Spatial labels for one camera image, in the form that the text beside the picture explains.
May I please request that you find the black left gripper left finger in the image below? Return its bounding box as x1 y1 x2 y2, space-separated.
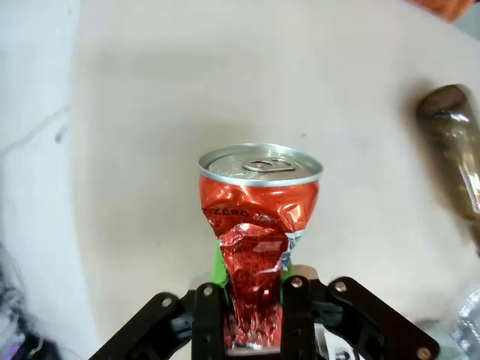
88 238 236 360

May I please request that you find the clear crumpled plastic bottle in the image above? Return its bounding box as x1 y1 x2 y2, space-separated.
448 286 480 360

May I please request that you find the brown glass bottle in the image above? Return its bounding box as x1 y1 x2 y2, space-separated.
415 84 480 257

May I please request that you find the orange basket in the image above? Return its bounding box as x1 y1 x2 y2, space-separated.
406 0 470 23

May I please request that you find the crushed red soda can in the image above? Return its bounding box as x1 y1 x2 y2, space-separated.
197 142 324 353

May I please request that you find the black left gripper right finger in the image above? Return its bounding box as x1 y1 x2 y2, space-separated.
275 263 440 360

